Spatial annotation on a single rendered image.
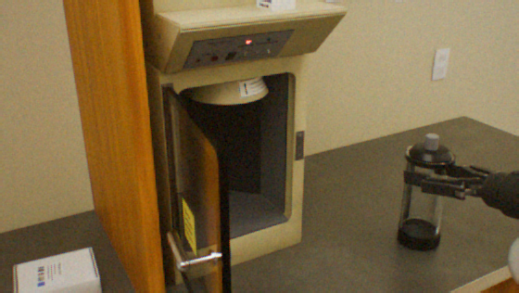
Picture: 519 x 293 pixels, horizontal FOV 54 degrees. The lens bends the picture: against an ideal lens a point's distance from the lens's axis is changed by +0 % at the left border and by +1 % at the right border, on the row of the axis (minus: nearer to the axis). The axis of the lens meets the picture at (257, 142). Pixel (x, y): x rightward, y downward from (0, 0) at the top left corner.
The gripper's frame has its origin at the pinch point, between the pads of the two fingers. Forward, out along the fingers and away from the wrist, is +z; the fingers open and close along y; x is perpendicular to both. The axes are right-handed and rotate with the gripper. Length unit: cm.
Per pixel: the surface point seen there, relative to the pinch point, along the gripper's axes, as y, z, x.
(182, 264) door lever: 65, -15, -5
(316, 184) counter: 4.9, 38.4, 9.8
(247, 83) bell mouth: 38.1, 10.4, -25.7
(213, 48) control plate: 50, -2, -34
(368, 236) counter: 9.4, 11.2, 16.2
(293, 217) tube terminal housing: 27.7, 15.4, 7.2
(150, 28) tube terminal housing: 57, 7, -38
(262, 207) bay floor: 31.4, 23.0, 5.7
